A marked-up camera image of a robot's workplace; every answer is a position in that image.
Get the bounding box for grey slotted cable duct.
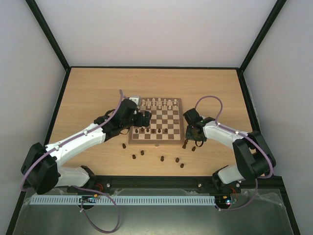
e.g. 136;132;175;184
30;195;216;206

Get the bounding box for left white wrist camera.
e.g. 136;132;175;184
129;96;141;105

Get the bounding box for white chess piece row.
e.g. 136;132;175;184
137;97;181;111

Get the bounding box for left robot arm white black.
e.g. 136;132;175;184
21;96;152;194

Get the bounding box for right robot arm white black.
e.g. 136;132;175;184
183;108;276;192

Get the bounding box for black aluminium frame rail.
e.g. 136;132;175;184
24;175;284;194

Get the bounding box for tall dark piece by board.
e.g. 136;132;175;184
182;139;188;149

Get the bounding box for wooden chess board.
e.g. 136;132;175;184
128;105;185;145

